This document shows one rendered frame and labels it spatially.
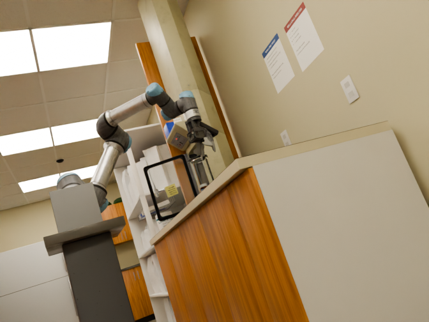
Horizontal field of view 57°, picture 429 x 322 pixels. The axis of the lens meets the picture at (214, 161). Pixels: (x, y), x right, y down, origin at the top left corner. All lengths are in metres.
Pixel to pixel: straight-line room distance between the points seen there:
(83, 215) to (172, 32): 1.50
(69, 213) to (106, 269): 0.29
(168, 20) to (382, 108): 1.64
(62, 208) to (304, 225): 1.02
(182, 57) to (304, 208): 1.63
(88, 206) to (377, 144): 1.23
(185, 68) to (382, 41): 1.36
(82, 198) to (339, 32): 1.36
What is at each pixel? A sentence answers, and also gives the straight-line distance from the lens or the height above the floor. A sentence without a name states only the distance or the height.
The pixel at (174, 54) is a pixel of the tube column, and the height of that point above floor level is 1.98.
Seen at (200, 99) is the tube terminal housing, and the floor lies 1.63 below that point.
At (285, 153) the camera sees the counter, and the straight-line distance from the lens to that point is 1.43.
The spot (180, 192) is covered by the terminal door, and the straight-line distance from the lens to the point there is 2.73.
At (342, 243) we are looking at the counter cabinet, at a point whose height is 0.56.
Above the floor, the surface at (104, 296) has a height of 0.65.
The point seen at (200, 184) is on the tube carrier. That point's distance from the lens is 2.04.
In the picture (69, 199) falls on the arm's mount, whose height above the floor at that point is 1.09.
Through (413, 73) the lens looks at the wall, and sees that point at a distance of 1.69.
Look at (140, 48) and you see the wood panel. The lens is 3.17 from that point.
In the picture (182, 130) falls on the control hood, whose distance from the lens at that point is 2.52.
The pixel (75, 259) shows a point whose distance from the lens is 1.75.
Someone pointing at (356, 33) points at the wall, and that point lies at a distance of 1.88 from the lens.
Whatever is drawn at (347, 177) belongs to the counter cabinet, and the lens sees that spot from 1.54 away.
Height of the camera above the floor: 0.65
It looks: 13 degrees up
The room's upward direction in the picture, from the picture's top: 19 degrees counter-clockwise
